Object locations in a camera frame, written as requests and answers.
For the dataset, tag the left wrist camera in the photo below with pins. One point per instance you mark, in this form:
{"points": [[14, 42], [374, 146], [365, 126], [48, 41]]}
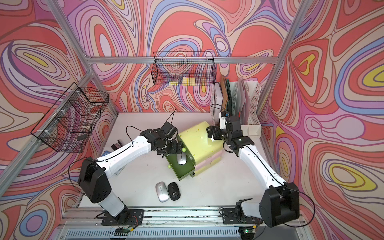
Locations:
{"points": [[170, 130]]}

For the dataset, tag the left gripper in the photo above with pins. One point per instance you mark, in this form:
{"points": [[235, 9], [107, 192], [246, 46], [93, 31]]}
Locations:
{"points": [[175, 149]]}

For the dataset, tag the yellow sticky note pad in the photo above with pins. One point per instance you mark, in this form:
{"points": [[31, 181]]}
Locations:
{"points": [[189, 81]]}

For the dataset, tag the black wire basket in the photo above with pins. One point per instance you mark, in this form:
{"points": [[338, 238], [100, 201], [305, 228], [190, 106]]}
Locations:
{"points": [[169, 67], [70, 122]]}

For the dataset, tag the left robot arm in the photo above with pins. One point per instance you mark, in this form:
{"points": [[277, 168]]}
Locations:
{"points": [[95, 173]]}

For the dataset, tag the green folder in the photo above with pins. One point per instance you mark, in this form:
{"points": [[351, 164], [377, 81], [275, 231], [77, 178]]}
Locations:
{"points": [[230, 99]]}

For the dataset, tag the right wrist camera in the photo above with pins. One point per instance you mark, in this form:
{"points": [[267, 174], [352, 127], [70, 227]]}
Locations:
{"points": [[224, 120]]}

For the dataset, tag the green drawer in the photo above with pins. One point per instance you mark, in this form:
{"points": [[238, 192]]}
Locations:
{"points": [[183, 171]]}

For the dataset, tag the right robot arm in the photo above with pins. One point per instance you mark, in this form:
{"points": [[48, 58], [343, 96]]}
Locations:
{"points": [[280, 202]]}

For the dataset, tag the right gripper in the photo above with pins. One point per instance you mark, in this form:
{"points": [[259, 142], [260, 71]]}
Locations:
{"points": [[215, 129]]}

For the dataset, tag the silver computer mouse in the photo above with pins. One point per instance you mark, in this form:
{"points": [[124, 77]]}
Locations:
{"points": [[162, 192], [182, 158]]}

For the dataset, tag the back black wire basket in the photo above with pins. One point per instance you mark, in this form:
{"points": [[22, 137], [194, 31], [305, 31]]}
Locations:
{"points": [[169, 67]]}

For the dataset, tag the white file organizer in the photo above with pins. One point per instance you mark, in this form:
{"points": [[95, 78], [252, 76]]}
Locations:
{"points": [[245, 96]]}

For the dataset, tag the green drawer cabinet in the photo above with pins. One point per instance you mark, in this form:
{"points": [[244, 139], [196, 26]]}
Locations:
{"points": [[202, 151]]}

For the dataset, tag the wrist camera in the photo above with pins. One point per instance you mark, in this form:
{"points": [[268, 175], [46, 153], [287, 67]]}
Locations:
{"points": [[224, 120], [170, 130]]}

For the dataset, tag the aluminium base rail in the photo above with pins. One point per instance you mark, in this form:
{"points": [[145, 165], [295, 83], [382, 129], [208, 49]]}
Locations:
{"points": [[172, 223]]}

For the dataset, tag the black stapler tool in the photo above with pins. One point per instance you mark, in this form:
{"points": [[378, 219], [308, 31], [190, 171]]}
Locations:
{"points": [[117, 145]]}

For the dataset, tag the left black wire basket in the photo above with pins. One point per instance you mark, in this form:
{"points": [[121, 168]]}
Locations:
{"points": [[70, 122]]}

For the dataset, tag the black computer mouse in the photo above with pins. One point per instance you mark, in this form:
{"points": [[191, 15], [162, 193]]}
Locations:
{"points": [[174, 191]]}

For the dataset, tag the brown folder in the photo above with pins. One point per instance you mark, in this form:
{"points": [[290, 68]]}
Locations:
{"points": [[223, 87]]}

